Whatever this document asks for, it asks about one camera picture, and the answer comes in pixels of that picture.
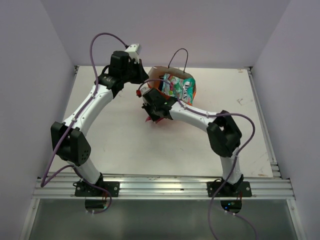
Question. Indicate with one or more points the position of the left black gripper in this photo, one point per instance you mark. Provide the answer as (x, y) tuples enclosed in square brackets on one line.
[(142, 76)]

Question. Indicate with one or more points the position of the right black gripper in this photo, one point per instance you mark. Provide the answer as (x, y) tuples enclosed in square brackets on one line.
[(146, 106)]

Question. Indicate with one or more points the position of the small pink snack packet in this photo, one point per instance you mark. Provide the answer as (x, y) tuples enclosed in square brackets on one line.
[(154, 119)]

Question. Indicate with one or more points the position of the orange paper bag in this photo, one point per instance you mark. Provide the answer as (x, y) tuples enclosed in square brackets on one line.
[(157, 72)]

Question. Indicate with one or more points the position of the green Fox's candy bag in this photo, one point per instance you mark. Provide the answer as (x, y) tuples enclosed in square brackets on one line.
[(185, 89)]

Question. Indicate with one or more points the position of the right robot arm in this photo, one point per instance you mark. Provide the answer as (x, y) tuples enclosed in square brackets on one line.
[(223, 133)]

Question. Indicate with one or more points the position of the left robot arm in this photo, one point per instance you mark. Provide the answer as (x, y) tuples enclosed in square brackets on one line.
[(69, 137)]

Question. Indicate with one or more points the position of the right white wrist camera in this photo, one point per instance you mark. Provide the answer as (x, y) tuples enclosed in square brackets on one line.
[(141, 91)]

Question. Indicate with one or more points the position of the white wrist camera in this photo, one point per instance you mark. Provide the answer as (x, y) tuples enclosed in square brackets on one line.
[(141, 91), (134, 50)]

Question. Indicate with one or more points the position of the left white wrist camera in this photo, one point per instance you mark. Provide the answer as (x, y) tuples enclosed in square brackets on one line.
[(134, 50)]

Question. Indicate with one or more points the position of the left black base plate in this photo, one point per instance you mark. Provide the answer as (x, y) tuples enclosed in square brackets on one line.
[(104, 189)]

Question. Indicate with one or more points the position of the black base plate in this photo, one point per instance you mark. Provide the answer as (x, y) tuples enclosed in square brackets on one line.
[(228, 188), (104, 189)]

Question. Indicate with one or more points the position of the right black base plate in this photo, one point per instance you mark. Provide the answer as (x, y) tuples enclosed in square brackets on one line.
[(228, 188)]

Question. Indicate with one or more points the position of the aluminium rail frame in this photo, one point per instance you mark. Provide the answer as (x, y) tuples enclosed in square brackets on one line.
[(143, 187)]

